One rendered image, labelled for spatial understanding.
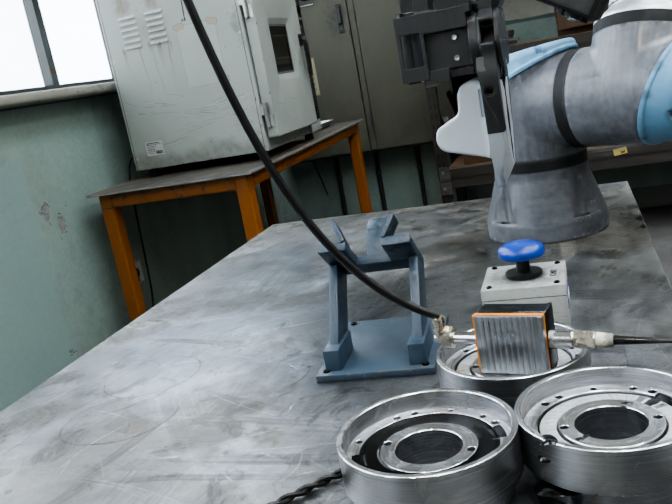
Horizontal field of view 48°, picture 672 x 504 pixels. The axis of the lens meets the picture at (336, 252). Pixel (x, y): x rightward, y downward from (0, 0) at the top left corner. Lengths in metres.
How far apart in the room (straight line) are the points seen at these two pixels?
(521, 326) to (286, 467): 0.18
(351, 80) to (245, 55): 1.72
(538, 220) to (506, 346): 0.44
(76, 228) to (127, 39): 0.69
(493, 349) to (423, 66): 0.24
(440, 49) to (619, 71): 0.30
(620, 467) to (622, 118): 0.53
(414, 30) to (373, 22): 3.68
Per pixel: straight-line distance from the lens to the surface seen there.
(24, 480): 0.63
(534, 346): 0.52
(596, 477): 0.43
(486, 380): 0.51
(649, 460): 0.42
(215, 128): 2.77
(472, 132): 0.64
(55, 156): 2.77
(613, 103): 0.89
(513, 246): 0.68
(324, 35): 4.38
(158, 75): 2.85
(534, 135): 0.95
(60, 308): 2.69
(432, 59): 0.64
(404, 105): 4.30
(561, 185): 0.96
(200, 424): 0.62
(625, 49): 0.89
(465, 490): 0.42
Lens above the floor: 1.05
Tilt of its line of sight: 13 degrees down
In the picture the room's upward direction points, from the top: 11 degrees counter-clockwise
